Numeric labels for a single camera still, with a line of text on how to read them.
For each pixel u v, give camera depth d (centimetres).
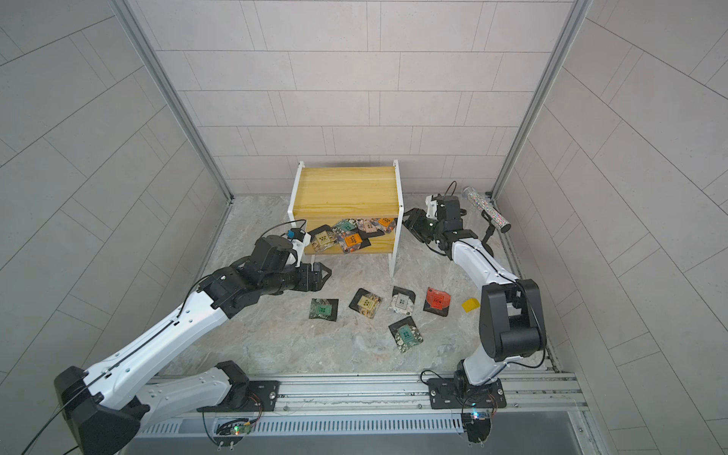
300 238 64
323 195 73
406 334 81
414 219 77
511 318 45
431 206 81
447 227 68
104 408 37
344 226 87
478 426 68
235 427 65
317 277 63
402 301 87
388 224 89
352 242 83
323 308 86
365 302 87
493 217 85
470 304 87
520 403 70
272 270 54
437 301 87
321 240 84
